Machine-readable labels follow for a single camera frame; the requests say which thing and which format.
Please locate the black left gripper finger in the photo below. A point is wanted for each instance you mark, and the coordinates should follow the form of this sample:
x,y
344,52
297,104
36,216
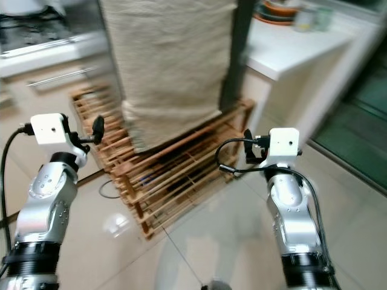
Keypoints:
x,y
97,128

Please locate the white stove counter cabinet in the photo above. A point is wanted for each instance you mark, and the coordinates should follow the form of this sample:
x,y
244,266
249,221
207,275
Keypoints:
x,y
24,109

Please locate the steel gas stove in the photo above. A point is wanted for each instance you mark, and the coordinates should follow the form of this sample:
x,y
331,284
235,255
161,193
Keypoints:
x,y
30,33

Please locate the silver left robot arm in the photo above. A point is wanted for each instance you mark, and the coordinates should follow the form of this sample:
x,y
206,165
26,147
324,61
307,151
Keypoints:
x,y
45,205

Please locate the grey robot foot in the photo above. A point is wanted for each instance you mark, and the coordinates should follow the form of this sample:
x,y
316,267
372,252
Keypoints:
x,y
216,286

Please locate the wooden slatted rack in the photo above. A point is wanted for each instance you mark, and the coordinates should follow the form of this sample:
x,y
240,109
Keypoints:
x,y
157,175

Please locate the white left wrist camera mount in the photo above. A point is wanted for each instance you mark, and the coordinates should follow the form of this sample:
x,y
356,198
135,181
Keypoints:
x,y
49,128

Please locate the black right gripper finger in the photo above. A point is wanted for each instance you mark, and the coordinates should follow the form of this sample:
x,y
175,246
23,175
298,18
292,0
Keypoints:
x,y
248,145

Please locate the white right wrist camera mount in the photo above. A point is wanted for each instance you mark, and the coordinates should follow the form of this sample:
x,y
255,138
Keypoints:
x,y
283,144

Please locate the pale green cup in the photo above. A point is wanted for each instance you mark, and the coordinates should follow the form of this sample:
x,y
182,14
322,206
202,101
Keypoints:
x,y
324,18

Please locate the stack of orange plates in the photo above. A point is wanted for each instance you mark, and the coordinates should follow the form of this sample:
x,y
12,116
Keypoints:
x,y
275,12

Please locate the white mug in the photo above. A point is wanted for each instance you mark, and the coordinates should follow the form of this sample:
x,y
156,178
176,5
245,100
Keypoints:
x,y
305,19

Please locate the beige woven fridge cloth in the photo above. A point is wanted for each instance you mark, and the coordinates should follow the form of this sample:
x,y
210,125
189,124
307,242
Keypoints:
x,y
169,60

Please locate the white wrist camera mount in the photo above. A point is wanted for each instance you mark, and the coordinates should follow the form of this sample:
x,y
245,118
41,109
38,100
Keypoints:
x,y
283,144
49,128

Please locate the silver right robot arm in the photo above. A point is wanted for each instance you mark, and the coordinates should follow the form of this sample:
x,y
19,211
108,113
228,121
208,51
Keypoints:
x,y
287,211

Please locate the white side counter cabinet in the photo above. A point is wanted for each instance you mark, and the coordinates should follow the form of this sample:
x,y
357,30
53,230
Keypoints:
x,y
290,72

